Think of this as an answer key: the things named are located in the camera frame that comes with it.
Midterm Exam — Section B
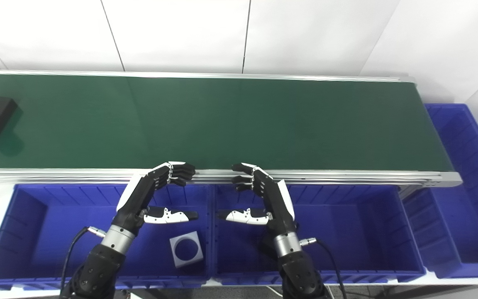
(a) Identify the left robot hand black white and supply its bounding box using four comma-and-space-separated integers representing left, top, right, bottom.
116, 161, 199, 235

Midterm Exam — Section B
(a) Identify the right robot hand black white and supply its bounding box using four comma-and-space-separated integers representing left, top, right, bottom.
217, 163, 298, 238

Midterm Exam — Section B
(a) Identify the green conveyor belt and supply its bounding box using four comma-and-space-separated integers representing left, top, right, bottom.
0, 74, 455, 172
0, 69, 463, 187

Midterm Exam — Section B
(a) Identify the white square part with hole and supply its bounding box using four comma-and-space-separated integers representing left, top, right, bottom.
169, 231, 204, 268

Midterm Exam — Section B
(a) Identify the blue plastic bin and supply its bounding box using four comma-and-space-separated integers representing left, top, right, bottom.
211, 183, 427, 287
0, 183, 215, 291
403, 103, 478, 279

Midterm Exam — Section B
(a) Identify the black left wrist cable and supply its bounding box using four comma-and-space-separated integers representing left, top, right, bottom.
59, 225, 107, 296

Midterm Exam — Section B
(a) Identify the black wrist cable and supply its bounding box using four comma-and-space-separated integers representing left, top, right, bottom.
299, 237, 347, 299
59, 225, 107, 296

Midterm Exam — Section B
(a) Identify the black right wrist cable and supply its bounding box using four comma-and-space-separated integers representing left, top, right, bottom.
299, 237, 347, 299

